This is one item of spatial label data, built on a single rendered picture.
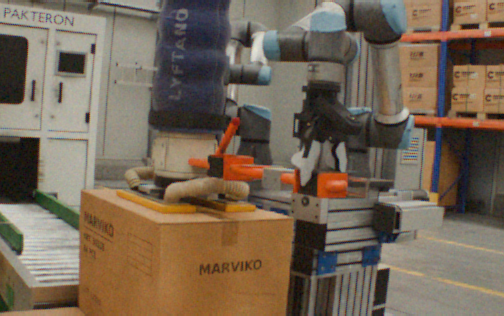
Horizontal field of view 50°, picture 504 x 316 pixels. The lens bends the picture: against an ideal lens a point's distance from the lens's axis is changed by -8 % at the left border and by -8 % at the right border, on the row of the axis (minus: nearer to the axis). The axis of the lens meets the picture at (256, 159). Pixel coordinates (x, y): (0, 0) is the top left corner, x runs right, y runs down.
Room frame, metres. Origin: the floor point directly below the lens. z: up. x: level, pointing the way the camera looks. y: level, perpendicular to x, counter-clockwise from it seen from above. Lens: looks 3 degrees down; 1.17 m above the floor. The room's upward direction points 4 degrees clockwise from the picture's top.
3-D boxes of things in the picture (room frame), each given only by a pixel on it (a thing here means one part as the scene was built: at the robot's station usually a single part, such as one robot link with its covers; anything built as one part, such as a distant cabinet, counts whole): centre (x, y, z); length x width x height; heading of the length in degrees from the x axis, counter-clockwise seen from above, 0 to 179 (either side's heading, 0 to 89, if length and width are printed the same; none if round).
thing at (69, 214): (3.37, 1.10, 0.60); 1.60 x 0.10 x 0.09; 35
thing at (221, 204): (1.73, 0.13, 0.97); 0.34 x 0.10 x 0.05; 35
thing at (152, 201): (1.62, 0.29, 0.97); 0.34 x 0.10 x 0.05; 35
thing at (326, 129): (1.21, -0.12, 1.21); 0.09 x 0.08 x 0.12; 35
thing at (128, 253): (1.68, 0.22, 0.74); 0.60 x 0.40 x 0.40; 36
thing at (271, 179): (1.29, -0.06, 1.07); 0.07 x 0.07 x 0.04; 35
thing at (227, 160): (1.47, 0.06, 1.07); 0.10 x 0.08 x 0.06; 125
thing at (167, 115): (1.67, 0.21, 1.19); 0.23 x 0.23 x 0.04
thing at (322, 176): (1.18, -0.13, 1.07); 0.08 x 0.07 x 0.05; 35
